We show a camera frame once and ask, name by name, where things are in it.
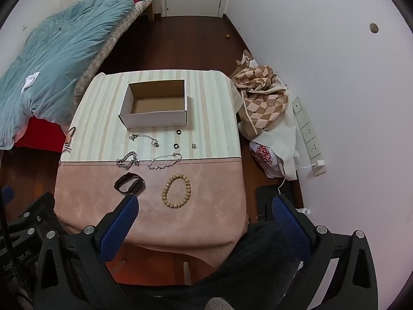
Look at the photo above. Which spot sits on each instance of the black stool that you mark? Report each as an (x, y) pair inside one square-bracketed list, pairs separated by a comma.
[(263, 197)]

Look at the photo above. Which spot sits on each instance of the red printed plastic bag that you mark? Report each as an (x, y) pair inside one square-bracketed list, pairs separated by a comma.
[(264, 156)]

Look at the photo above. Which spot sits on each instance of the grey fuzzy cloth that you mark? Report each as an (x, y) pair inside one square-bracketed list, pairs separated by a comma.
[(219, 304)]

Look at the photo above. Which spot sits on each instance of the striped and pink tablecloth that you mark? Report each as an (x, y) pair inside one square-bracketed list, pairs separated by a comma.
[(200, 193)]

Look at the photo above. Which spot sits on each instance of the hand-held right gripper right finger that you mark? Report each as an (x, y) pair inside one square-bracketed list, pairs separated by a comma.
[(290, 224)]

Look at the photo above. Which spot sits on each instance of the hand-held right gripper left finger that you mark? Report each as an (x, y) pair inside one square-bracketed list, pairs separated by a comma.
[(119, 229)]

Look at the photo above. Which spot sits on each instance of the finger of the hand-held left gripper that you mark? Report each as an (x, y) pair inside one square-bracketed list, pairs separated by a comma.
[(7, 195), (40, 213)]

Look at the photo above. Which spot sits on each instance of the red bed sheet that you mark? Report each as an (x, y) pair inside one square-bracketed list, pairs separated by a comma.
[(38, 135)]

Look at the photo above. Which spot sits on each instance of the brown checkered cloth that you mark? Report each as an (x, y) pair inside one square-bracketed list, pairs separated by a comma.
[(258, 103)]

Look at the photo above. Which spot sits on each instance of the white crumpled paper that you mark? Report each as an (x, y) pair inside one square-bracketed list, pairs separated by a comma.
[(30, 80)]

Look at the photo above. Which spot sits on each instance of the white wall socket panel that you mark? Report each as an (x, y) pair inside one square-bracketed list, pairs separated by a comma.
[(306, 129)]

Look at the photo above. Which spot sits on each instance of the black fitness band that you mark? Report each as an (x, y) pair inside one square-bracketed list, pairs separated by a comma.
[(141, 184)]

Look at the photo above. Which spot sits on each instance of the light blue duvet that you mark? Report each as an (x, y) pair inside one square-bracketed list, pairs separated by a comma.
[(64, 55)]

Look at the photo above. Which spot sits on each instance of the wooden bed frame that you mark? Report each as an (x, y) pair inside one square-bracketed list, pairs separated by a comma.
[(151, 9)]

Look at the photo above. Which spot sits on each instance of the white cardboard box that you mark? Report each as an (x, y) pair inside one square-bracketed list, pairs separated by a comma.
[(151, 121)]

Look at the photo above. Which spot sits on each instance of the person's black fleece clothing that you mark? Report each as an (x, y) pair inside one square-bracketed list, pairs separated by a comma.
[(251, 264)]

